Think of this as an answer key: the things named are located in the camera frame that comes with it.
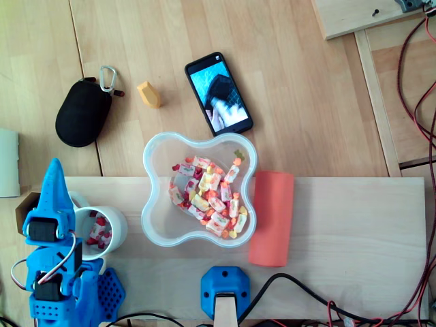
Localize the brown hexagonal box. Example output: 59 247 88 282
14 191 44 236

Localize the white box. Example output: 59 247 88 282
0 128 20 198

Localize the white ceramic mug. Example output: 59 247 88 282
67 190 129 262

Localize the black zip pouch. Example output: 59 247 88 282
54 76 125 149

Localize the clear Haribo candy tub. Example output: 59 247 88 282
142 131 258 248

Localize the silver carabiner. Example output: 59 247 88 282
99 65 118 93

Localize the pink wrapped candy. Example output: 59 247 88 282
183 177 200 194

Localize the yellow plastic piece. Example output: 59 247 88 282
136 80 162 109

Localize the black smartphone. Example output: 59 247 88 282
184 51 255 138

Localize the coral red cylinder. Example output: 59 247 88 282
248 170 296 268

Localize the light wooden base board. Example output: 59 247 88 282
64 176 426 321

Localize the small wooden board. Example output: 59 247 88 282
311 0 431 41

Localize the blue post mount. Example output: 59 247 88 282
200 266 252 321

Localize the wooden camera post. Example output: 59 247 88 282
213 292 238 327

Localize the thick black cable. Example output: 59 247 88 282
238 272 436 327

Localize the light wooden frame panel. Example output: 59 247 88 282
354 16 436 178

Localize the red black braided cable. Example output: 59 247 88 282
396 13 436 327

